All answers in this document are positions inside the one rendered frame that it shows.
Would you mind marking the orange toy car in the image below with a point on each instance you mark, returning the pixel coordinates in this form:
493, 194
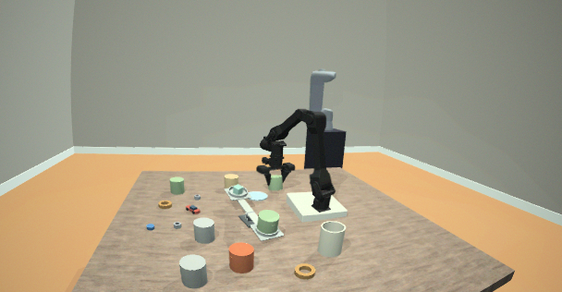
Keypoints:
193, 209

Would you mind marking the orange cylinder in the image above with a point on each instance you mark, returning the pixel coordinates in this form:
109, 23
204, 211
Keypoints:
241, 257

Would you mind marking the pale green cube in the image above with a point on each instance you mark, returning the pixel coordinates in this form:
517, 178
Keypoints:
238, 189

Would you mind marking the orange flat ring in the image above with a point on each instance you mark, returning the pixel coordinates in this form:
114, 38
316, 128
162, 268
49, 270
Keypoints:
304, 266
167, 205

